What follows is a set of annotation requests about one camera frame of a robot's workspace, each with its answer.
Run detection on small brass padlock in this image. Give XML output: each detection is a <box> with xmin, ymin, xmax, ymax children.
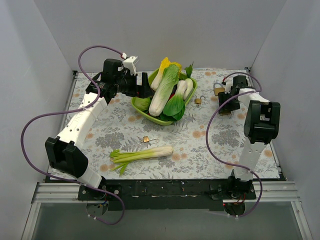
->
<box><xmin>194</xmin><ymin>95</ymin><xmax>206</xmax><ymax>105</ymax></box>

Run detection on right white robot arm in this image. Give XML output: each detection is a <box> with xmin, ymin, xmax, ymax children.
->
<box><xmin>216</xmin><ymin>73</ymin><xmax>281</xmax><ymax>199</ymax></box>

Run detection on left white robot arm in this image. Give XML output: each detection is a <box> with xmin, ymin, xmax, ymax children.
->
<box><xmin>45</xmin><ymin>56</ymin><xmax>153</xmax><ymax>200</ymax></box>

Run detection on toy green cabbage head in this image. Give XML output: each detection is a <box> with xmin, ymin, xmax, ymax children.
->
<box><xmin>134</xmin><ymin>97</ymin><xmax>152</xmax><ymax>112</ymax></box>

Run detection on large toy napa cabbage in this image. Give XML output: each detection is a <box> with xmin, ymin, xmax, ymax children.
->
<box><xmin>148</xmin><ymin>64</ymin><xmax>180</xmax><ymax>117</ymax></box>

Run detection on green plastic basket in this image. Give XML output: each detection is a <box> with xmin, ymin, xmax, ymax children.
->
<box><xmin>131</xmin><ymin>69</ymin><xmax>198</xmax><ymax>126</ymax></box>

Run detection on yellow toy cabbage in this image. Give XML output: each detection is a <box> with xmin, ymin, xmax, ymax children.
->
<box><xmin>150</xmin><ymin>57</ymin><xmax>182</xmax><ymax>91</ymax></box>

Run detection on toy bok choy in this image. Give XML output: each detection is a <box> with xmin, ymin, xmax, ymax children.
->
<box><xmin>175</xmin><ymin>78</ymin><xmax>194</xmax><ymax>101</ymax></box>

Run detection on floral table mat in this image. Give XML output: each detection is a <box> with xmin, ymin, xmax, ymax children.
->
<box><xmin>49</xmin><ymin>69</ymin><xmax>281</xmax><ymax>181</ymax></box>

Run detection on small brass padlock open shackle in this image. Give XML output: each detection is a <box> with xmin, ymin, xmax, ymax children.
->
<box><xmin>142</xmin><ymin>136</ymin><xmax>160</xmax><ymax>145</ymax></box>

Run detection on toy leafy green sprig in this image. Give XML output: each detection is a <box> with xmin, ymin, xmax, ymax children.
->
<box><xmin>184</xmin><ymin>62</ymin><xmax>194</xmax><ymax>78</ymax></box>

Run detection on toy celery stalk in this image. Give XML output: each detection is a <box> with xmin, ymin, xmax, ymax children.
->
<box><xmin>109</xmin><ymin>146</ymin><xmax>174</xmax><ymax>175</ymax></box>

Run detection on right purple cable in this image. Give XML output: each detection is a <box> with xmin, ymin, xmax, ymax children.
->
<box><xmin>205</xmin><ymin>71</ymin><xmax>263</xmax><ymax>218</ymax></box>

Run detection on purple cable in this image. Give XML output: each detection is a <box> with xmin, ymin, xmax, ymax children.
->
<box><xmin>205</xmin><ymin>71</ymin><xmax>263</xmax><ymax>218</ymax></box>
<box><xmin>20</xmin><ymin>45</ymin><xmax>127</xmax><ymax>225</ymax></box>

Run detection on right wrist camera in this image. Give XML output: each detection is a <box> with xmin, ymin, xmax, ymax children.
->
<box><xmin>221</xmin><ymin>79</ymin><xmax>233</xmax><ymax>94</ymax></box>

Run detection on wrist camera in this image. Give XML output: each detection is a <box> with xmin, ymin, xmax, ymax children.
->
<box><xmin>122</xmin><ymin>56</ymin><xmax>139</xmax><ymax>76</ymax></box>
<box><xmin>221</xmin><ymin>79</ymin><xmax>233</xmax><ymax>94</ymax></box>

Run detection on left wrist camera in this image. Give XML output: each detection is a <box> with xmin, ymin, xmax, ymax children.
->
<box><xmin>122</xmin><ymin>56</ymin><xmax>139</xmax><ymax>76</ymax></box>

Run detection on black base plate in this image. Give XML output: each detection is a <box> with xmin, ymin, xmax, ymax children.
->
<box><xmin>44</xmin><ymin>174</ymin><xmax>258</xmax><ymax>212</ymax></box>

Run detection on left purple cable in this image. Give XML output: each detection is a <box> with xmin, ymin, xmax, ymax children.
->
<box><xmin>20</xmin><ymin>45</ymin><xmax>127</xmax><ymax>225</ymax></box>

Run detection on aluminium frame rail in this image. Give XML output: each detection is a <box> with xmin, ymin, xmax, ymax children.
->
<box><xmin>21</xmin><ymin>182</ymin><xmax>83</xmax><ymax>240</ymax></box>

